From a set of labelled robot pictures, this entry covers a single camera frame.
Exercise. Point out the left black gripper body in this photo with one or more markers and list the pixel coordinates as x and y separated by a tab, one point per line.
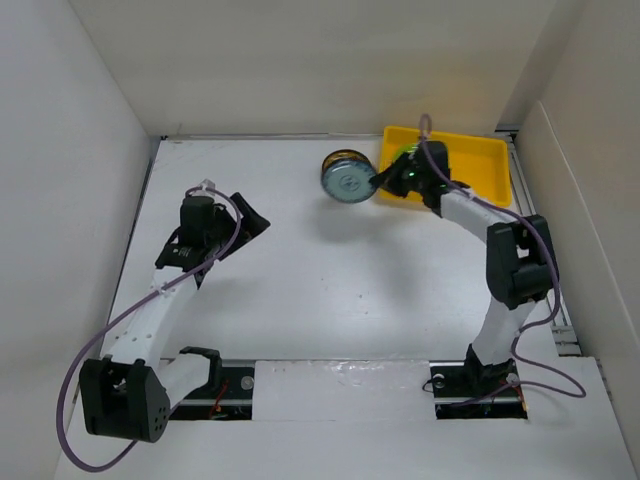
225	227

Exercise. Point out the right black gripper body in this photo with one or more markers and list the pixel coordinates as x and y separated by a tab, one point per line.
417	179

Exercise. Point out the blue patterned plate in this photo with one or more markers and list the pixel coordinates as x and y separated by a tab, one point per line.
348	181

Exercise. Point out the gold brown patterned plate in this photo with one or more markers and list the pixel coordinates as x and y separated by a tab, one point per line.
343	154

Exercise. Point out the green plate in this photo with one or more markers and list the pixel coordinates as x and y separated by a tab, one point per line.
407	149

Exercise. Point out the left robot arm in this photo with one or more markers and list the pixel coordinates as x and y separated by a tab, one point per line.
128	393

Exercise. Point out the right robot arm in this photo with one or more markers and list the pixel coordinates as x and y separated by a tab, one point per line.
519	257

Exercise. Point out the yellow plastic bin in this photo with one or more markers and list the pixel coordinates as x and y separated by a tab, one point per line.
481	162

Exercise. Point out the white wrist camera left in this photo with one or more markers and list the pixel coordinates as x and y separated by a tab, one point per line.
205	188

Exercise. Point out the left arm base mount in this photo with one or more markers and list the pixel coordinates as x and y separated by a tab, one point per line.
232	400

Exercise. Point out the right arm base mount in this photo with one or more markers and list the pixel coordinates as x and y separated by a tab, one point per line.
457	396

